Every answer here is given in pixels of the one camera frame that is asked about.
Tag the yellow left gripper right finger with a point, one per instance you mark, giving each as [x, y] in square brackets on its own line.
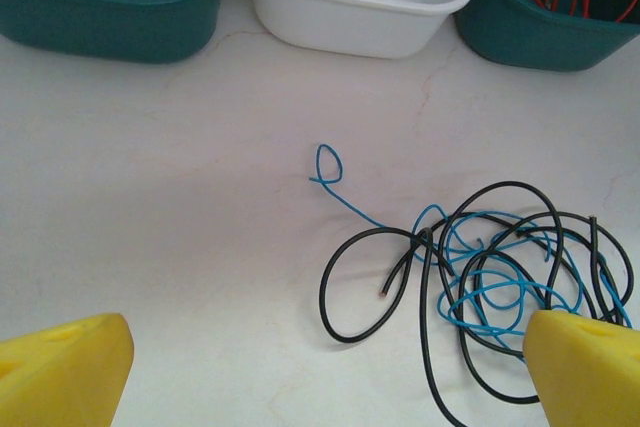
[590, 377]

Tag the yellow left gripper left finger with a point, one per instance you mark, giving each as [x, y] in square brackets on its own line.
[60, 377]

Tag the teal plastic bin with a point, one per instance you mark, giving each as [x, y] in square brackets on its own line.
[525, 42]
[100, 27]

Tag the white plastic bin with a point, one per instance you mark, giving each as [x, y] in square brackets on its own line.
[350, 27]

